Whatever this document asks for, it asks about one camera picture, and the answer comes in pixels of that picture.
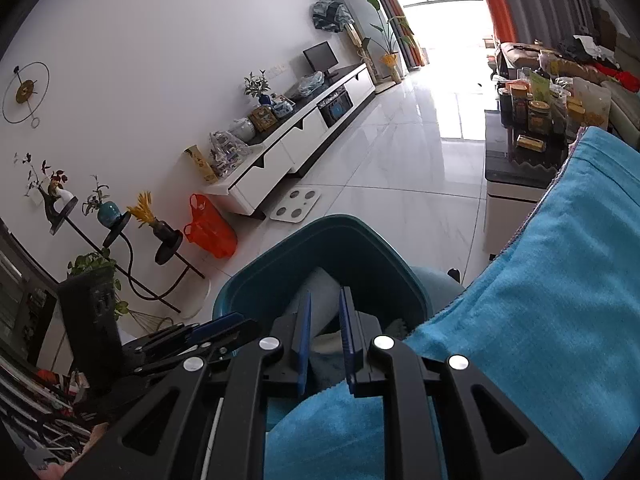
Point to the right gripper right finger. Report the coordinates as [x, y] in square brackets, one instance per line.
[442, 419]

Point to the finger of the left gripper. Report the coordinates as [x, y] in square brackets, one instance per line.
[220, 346]
[177, 338]

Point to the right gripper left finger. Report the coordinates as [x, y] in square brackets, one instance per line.
[207, 418]

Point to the teal plastic trash bin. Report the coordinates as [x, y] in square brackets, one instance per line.
[381, 282]

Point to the white foam fruit net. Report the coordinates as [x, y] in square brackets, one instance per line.
[325, 294]

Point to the black metal plant stand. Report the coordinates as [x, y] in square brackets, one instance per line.
[116, 247]

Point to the orange plastic bag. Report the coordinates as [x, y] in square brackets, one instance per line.
[209, 229]

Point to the blue floral tablecloth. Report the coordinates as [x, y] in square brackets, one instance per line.
[553, 321]

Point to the white bathroom scale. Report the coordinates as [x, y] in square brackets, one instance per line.
[296, 205]

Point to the white black tv cabinet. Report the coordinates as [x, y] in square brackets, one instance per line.
[292, 146]

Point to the small black monitor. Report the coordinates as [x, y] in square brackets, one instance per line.
[321, 58]

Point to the cluttered coffee table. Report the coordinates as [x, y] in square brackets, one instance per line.
[528, 137]

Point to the left window curtain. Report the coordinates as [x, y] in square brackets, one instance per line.
[408, 47]

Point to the dark green sectional sofa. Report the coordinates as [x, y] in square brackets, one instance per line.
[624, 112]

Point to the tall green potted plant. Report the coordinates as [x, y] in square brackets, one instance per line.
[391, 57]

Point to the white standing air conditioner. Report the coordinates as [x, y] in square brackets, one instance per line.
[357, 5]

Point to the round wire wall clock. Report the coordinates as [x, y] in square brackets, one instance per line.
[25, 94]

